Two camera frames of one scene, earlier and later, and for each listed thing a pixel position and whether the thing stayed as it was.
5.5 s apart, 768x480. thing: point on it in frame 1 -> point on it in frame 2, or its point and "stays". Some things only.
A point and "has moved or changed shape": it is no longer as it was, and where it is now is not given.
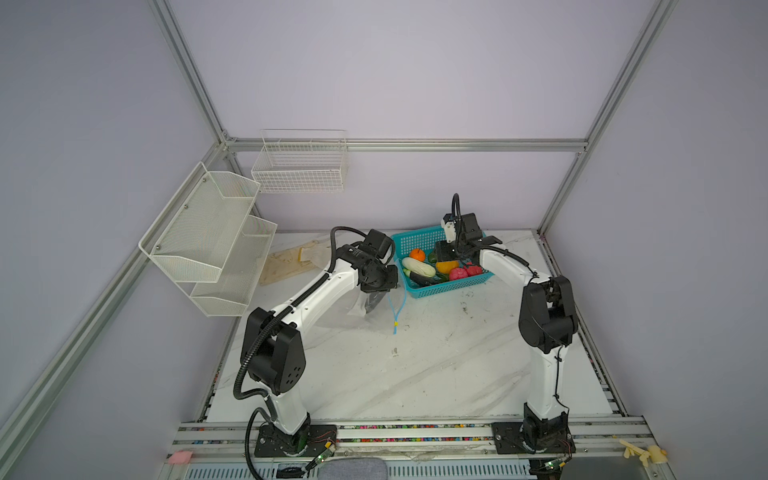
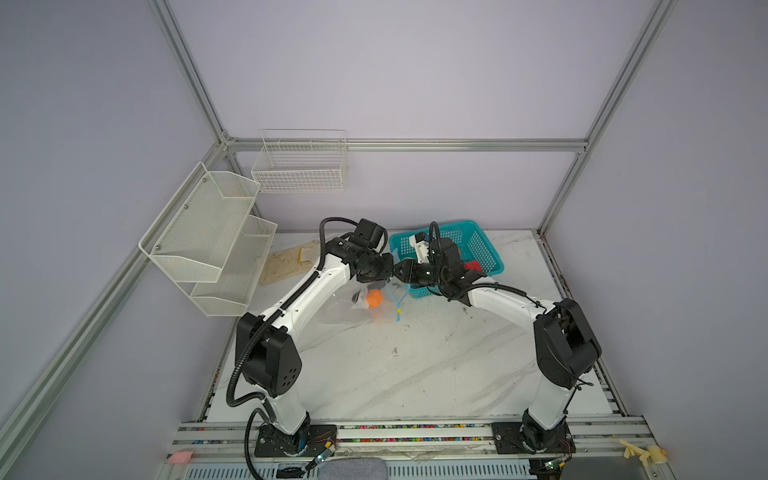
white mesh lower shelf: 229,296 stays
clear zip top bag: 375,306 has moved or changed shape
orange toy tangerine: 418,254 has moved or changed shape
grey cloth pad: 352,469 stays
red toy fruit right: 473,270 stays
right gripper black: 440,252 -> 408,270
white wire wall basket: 302,161 stays
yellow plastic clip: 656,454 stays
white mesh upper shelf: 193,235 stays
